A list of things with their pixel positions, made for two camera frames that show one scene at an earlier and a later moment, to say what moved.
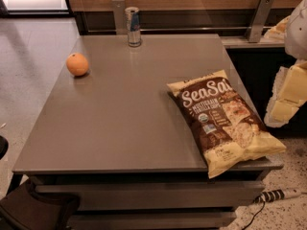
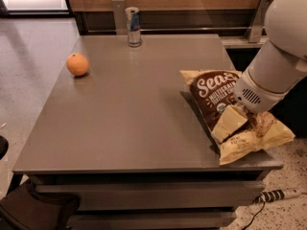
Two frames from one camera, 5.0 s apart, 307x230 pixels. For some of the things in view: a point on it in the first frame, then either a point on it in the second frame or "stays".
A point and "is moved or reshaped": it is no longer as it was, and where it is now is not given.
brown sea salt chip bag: (224, 126) is moved or reshaped
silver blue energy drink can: (132, 20) stays
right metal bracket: (260, 19) stays
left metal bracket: (119, 10) stays
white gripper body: (297, 33) to (254, 96)
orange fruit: (77, 64) stays
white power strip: (276, 195) stays
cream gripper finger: (295, 84) to (232, 118)
